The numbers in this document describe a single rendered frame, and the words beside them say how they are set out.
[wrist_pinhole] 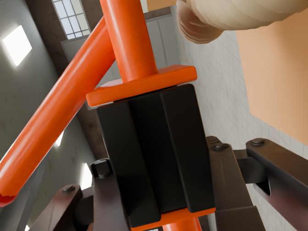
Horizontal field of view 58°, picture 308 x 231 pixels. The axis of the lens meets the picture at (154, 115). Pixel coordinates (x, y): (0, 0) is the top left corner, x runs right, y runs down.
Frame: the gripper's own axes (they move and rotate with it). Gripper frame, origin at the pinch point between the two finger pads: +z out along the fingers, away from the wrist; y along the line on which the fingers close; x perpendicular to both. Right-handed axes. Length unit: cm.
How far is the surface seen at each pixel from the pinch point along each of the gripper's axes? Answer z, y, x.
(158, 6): 197, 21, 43
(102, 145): 1021, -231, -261
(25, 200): 420, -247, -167
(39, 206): 523, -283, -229
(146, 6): 194, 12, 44
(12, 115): 544, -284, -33
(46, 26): 852, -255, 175
